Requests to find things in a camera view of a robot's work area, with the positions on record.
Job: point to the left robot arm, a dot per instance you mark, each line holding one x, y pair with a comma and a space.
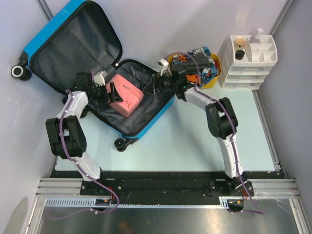
66, 137

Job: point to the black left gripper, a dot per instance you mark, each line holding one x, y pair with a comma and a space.
112, 97

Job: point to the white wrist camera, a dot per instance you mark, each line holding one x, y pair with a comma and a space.
163, 65
99, 78

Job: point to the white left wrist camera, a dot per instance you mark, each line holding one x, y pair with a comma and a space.
99, 78

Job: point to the aluminium frame rail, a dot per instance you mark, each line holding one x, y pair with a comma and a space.
59, 187

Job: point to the orange lidded jar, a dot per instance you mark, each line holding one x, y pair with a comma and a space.
239, 44

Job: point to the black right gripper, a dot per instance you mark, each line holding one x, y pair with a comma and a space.
157, 81

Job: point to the lilac cosmetic tube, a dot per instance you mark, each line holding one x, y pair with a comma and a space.
255, 37

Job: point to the white plastic drawer organizer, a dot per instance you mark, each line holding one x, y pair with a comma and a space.
250, 72

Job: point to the blue fish-print kids suitcase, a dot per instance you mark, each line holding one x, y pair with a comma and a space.
79, 40

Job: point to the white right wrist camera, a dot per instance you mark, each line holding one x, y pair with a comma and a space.
163, 65

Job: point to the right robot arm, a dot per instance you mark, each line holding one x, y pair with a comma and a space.
222, 124

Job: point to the grey slotted cable duct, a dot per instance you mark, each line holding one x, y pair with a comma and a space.
219, 203

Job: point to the pink cloth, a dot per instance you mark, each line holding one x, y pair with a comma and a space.
131, 95

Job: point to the yellow plastic basket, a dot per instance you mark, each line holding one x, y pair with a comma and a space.
214, 78

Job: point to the black small bottle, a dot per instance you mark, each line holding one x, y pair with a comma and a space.
239, 54

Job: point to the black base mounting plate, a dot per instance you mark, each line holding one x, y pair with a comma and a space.
166, 187

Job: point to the grey dotted socks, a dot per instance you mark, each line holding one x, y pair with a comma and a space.
201, 60

